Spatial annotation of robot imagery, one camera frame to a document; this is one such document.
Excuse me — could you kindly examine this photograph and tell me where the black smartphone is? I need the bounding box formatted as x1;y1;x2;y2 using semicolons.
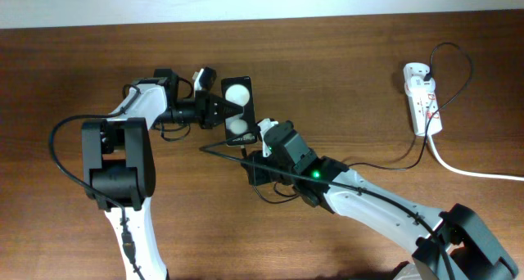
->
221;76;257;147

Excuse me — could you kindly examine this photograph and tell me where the black USB charging cable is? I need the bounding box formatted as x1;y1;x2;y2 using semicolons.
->
239;41;473;205

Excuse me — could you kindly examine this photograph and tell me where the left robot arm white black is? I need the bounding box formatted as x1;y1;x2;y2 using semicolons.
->
81;67;254;279

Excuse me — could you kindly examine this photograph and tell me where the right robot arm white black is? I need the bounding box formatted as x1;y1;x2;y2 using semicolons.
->
242;119;519;279

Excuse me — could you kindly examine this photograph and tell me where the white power strip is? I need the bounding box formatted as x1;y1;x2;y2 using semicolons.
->
404;84;443;137

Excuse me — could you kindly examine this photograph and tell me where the white power strip cord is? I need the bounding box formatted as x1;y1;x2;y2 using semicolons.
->
425;134;524;183

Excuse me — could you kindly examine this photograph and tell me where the white USB wall charger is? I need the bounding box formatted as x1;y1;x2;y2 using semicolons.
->
403;62;435;90

